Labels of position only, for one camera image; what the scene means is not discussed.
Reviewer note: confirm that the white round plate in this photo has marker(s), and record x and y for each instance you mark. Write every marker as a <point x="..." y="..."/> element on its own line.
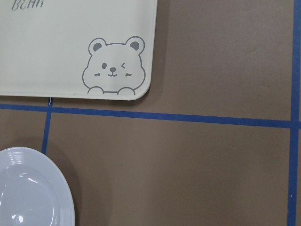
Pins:
<point x="33" y="190"/>

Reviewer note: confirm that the cream bear tray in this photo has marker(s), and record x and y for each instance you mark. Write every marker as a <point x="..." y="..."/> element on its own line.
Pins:
<point x="91" y="49"/>

